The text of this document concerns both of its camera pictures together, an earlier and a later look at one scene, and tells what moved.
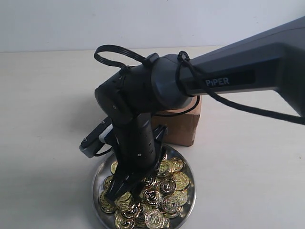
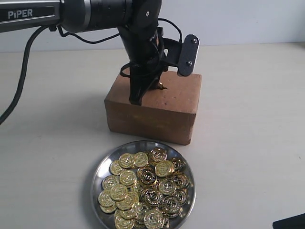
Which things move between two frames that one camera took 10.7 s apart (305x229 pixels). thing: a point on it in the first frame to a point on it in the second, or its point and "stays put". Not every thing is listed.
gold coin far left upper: [113, 166] stays put
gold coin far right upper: [177, 164] stays put
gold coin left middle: [107, 182] stays put
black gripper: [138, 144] to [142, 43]
